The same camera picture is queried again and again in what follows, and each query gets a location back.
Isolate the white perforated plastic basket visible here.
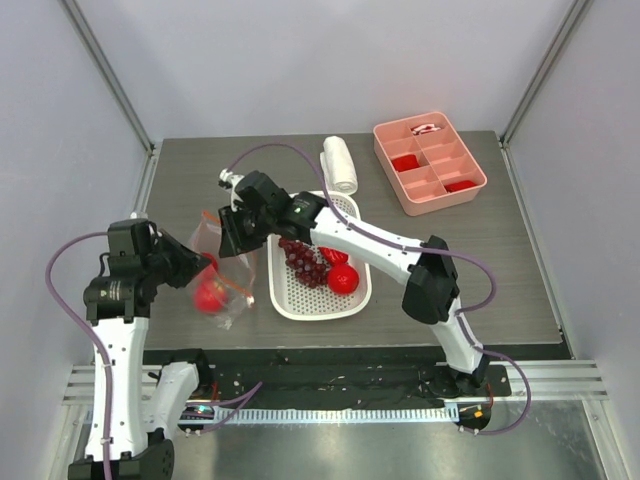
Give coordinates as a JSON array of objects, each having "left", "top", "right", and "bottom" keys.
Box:
[{"left": 267, "top": 191, "right": 372, "bottom": 321}]

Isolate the white slotted cable duct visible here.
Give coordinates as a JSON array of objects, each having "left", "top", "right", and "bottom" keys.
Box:
[{"left": 87, "top": 405, "right": 460, "bottom": 426}]

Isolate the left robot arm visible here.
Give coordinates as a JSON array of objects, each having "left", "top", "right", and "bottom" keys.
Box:
[{"left": 67, "top": 218, "right": 214, "bottom": 479}]

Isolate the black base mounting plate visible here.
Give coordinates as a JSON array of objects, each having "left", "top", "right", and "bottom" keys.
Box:
[{"left": 144, "top": 343, "right": 514, "bottom": 406}]

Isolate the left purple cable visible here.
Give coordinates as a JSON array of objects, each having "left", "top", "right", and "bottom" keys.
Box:
[{"left": 45, "top": 232, "right": 264, "bottom": 480}]

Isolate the purple cable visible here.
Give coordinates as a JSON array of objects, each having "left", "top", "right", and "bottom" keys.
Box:
[
  {"left": 227, "top": 142, "right": 531, "bottom": 436},
  {"left": 45, "top": 232, "right": 264, "bottom": 480}
]

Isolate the red fake apple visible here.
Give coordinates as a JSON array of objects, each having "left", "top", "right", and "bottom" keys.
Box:
[
  {"left": 327, "top": 263, "right": 360, "bottom": 295},
  {"left": 193, "top": 278, "right": 228, "bottom": 314}
]

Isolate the red white item in tray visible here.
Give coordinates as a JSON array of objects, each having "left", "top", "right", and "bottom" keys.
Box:
[{"left": 410, "top": 123, "right": 442, "bottom": 136}]

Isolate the pink compartment organizer tray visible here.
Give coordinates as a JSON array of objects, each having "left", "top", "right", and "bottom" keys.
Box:
[{"left": 373, "top": 112, "right": 487, "bottom": 216}]

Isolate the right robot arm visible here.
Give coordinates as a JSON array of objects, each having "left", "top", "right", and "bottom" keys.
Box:
[{"left": 218, "top": 170, "right": 490, "bottom": 395}]

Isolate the dark fake grape bunch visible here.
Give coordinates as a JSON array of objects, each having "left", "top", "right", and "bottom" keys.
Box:
[{"left": 278, "top": 237, "right": 328, "bottom": 289}]

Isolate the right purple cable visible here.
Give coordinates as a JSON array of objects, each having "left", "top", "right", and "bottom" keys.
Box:
[{"left": 227, "top": 142, "right": 531, "bottom": 436}]

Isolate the rolled white towel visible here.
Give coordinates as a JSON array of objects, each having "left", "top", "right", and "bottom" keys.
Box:
[{"left": 320, "top": 136, "right": 358, "bottom": 195}]

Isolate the red block tray front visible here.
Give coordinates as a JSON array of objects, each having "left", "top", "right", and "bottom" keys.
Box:
[{"left": 445, "top": 180, "right": 477, "bottom": 193}]

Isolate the clear zip top bag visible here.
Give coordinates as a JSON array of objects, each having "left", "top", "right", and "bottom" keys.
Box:
[{"left": 187, "top": 210, "right": 257, "bottom": 330}]

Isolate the red block in tray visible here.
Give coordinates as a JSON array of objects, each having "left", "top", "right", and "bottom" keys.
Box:
[{"left": 391, "top": 153, "right": 420, "bottom": 173}]

